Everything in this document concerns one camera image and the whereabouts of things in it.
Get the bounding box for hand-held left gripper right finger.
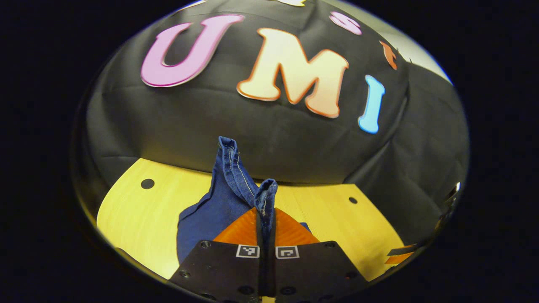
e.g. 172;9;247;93
269;208;372;303

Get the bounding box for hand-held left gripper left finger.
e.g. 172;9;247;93
168;207;265;303

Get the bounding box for blue denim jeans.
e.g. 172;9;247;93
176;136;313;265

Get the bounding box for black backdrop cloth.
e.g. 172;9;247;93
72;0;470;253

